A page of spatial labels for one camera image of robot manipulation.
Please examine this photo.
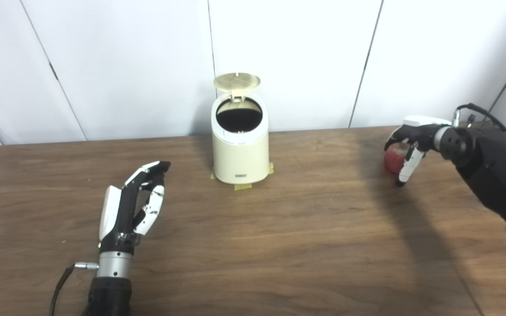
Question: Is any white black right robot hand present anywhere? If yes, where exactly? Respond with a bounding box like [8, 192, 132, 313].
[384, 115, 452, 188]

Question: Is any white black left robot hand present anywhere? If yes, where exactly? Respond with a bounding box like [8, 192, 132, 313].
[99, 161, 171, 255]

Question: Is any red apple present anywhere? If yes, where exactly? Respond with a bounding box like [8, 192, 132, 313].
[383, 143, 412, 175]

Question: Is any round cream bin lid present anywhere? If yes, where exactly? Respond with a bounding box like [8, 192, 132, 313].
[213, 72, 261, 102]

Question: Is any cream-colored plastic bin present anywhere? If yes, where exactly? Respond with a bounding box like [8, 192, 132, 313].
[211, 92, 270, 185]

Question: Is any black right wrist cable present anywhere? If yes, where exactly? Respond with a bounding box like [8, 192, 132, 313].
[452, 103, 506, 145]

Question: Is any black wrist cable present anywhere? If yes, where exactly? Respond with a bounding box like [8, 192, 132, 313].
[452, 103, 506, 145]
[49, 262, 100, 316]

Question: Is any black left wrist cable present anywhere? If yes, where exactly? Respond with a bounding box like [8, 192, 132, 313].
[49, 262, 100, 316]

